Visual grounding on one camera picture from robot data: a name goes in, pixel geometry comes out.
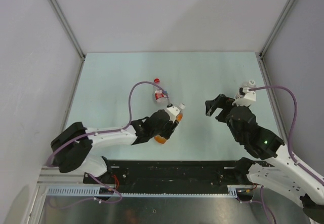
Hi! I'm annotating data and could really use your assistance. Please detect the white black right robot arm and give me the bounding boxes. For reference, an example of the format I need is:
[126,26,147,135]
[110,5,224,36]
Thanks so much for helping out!
[205,91,323,223]

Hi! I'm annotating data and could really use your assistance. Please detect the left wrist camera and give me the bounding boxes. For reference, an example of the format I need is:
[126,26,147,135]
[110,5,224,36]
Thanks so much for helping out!
[165,105,181,122]

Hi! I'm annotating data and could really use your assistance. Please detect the clear red label water bottle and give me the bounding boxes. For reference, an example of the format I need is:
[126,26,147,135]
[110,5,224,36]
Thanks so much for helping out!
[153,80,168,106]

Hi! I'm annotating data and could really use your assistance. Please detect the slotted cable duct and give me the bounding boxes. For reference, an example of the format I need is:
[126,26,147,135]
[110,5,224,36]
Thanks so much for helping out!
[47,185,254,198]

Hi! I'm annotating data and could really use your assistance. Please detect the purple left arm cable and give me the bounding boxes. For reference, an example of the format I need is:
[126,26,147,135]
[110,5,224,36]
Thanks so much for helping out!
[45,81,174,169]

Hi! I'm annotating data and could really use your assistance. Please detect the aluminium frame post right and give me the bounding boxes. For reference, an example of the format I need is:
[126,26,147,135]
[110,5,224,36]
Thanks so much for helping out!
[259,0,298,58]

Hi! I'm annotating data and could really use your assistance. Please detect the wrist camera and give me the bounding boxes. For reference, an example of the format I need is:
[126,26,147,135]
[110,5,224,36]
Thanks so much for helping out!
[165,105,181,122]
[232,87,257,107]

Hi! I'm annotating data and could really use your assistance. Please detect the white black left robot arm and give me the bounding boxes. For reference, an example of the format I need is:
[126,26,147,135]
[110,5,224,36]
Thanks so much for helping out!
[50,106,183,183]

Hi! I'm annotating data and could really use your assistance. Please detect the small white bottle cap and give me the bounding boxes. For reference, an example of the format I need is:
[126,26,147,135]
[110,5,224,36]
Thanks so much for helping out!
[179,103,186,109]

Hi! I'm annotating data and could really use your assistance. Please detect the white green fruit tea bottle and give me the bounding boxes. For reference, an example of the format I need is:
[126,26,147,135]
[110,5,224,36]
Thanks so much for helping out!
[234,81,254,100]

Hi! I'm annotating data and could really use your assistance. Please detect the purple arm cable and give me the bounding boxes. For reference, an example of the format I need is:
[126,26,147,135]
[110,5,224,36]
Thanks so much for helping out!
[45,81,174,169]
[249,85,324,186]

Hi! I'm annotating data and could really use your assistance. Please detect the aluminium frame post left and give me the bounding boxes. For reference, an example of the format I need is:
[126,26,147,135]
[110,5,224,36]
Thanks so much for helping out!
[37,0,86,59]

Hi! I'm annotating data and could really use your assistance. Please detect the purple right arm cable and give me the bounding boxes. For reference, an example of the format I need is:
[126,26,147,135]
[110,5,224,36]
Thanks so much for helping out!
[249,85,324,186]

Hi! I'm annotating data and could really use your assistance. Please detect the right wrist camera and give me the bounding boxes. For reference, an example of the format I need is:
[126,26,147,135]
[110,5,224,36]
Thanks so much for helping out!
[232,87,257,107]

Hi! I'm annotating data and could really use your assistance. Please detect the aluminium frame post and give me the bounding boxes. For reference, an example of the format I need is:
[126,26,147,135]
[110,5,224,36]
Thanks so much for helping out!
[259,0,298,58]
[37,0,86,59]

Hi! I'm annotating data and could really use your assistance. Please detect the orange label tea bottle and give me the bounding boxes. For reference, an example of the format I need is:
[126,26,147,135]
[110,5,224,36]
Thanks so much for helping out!
[154,103,186,144]

